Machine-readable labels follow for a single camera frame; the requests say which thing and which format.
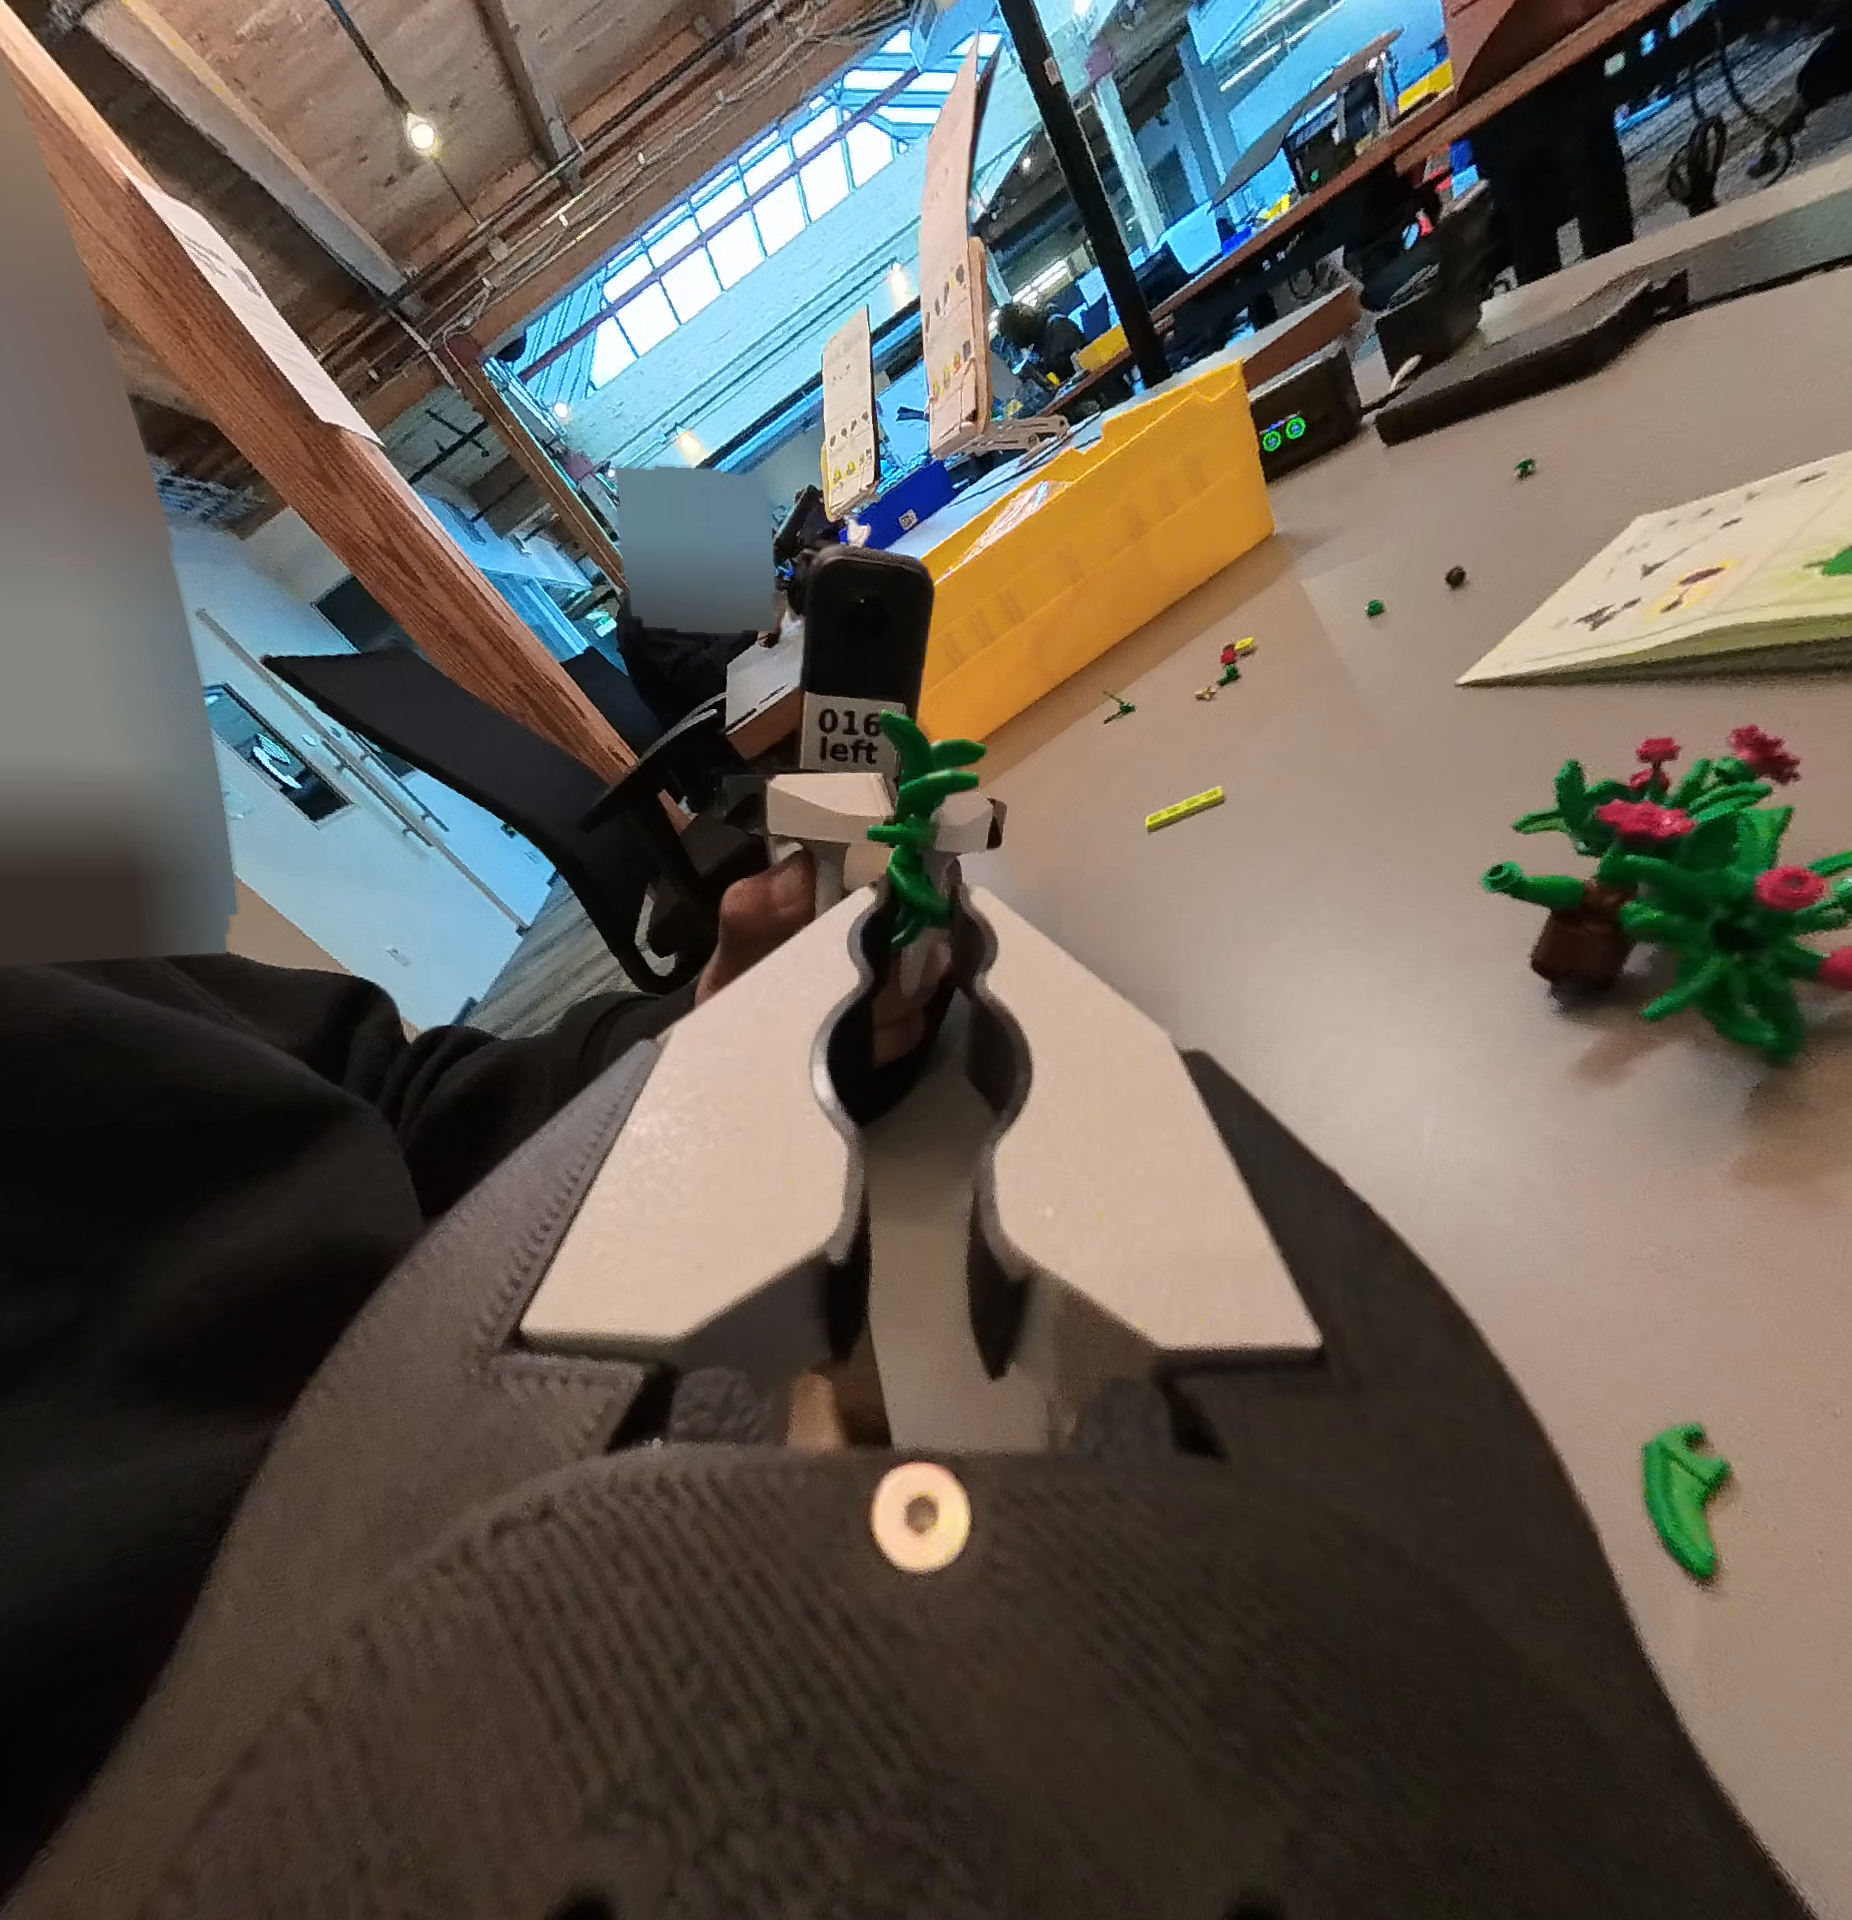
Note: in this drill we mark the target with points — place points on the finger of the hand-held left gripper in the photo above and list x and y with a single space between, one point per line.
975 829
828 818

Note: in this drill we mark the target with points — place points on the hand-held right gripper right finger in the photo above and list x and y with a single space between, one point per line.
1151 1201

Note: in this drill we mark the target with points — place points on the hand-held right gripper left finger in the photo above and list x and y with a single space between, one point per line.
687 1201

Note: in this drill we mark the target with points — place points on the green toy plant stem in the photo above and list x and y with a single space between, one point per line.
918 840

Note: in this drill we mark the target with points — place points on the person's left forearm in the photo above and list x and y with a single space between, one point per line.
566 1051

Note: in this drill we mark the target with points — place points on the person's left hand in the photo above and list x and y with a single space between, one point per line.
754 922

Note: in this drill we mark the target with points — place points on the blue plastic bin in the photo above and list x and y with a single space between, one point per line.
905 510

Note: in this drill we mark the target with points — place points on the yellow-green toy bar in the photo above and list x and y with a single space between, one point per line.
1185 810

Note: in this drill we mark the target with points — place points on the small cardboard sign board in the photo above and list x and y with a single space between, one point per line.
849 421

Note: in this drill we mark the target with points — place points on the yellow plastic bin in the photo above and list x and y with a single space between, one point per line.
1106 571

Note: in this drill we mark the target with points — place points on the tall cardboard sign board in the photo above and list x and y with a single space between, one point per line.
956 300

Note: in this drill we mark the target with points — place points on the black office chair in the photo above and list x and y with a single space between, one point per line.
460 751

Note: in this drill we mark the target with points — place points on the wooden beam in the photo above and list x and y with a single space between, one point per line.
430 601

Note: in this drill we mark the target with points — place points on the black steel column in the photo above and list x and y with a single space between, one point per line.
1084 194

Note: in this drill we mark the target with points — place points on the black device with green lights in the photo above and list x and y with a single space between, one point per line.
1309 405

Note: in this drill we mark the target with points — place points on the person's black jacket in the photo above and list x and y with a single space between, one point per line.
147 1275

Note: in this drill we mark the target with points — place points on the curved green toy leaf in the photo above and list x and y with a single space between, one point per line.
1684 1500

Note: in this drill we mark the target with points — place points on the toy flower plant brown pot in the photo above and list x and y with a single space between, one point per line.
1706 901

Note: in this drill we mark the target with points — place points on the black equipment box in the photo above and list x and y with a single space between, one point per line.
1428 300

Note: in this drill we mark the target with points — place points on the ceiling spot lamp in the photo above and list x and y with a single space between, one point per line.
421 135

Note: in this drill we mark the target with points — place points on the white paper sheet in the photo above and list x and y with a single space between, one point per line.
251 309

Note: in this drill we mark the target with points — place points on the black flat case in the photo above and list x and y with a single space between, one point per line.
1527 369

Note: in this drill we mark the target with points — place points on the instruction booklet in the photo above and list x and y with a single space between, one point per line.
1690 584

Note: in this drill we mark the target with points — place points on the dark framed wall panel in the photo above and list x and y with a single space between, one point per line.
280 758

